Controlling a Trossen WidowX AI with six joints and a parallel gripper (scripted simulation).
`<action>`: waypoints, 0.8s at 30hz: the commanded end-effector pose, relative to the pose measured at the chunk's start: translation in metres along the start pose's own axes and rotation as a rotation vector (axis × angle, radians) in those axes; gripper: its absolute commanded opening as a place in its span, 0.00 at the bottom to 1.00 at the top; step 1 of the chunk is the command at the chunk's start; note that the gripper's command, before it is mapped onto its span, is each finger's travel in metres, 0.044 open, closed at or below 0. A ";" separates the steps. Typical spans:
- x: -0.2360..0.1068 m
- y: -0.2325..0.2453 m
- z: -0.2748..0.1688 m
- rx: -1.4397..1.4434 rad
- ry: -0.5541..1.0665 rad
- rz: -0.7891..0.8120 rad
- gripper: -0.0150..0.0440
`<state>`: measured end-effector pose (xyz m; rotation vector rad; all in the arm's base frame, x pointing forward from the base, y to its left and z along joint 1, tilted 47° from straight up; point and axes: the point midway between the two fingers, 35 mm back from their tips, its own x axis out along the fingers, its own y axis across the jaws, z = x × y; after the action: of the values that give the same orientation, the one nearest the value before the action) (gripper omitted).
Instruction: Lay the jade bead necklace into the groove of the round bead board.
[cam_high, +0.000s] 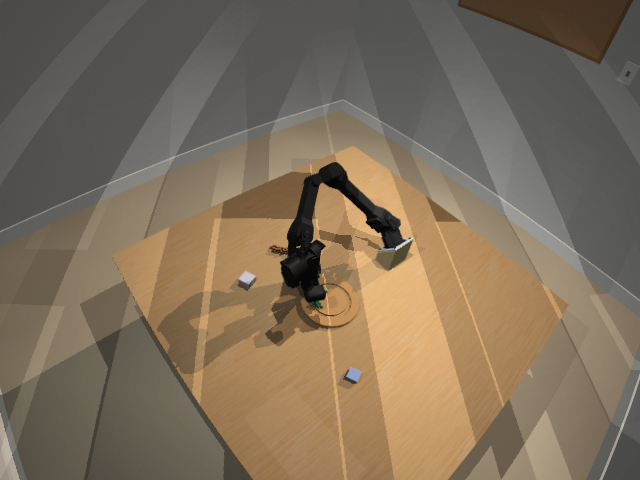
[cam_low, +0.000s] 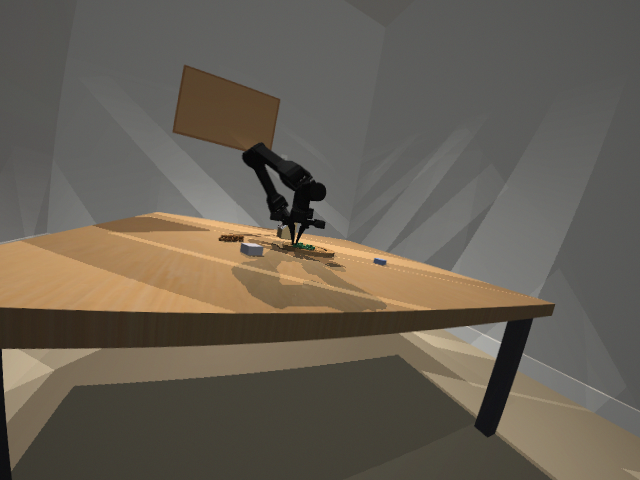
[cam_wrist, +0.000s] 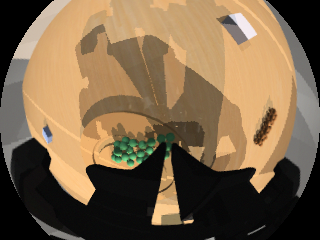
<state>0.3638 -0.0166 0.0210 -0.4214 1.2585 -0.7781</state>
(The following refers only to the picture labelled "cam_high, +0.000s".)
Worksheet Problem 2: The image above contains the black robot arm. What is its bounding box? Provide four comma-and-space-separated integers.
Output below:
280, 162, 407, 289

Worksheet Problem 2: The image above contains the white cube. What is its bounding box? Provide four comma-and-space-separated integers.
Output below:
239, 271, 256, 288

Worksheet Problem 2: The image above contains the light blue block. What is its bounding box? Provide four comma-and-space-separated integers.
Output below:
346, 367, 361, 384

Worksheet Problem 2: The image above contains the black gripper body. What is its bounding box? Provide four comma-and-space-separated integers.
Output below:
304, 264, 326, 302

